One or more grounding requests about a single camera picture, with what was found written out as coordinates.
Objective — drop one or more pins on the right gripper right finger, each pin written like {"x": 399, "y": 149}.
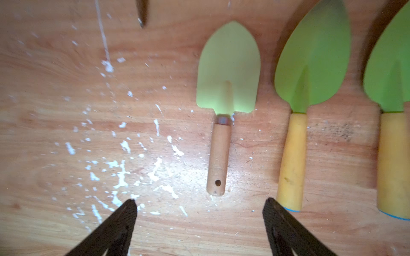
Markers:
{"x": 287, "y": 236}

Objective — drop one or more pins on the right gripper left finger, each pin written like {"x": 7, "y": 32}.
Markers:
{"x": 113, "y": 236}

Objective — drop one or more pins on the light green shovel wooden handle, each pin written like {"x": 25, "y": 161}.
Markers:
{"x": 228, "y": 79}

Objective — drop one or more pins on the green shovel yellow handle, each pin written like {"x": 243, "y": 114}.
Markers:
{"x": 387, "y": 82}
{"x": 310, "y": 70}

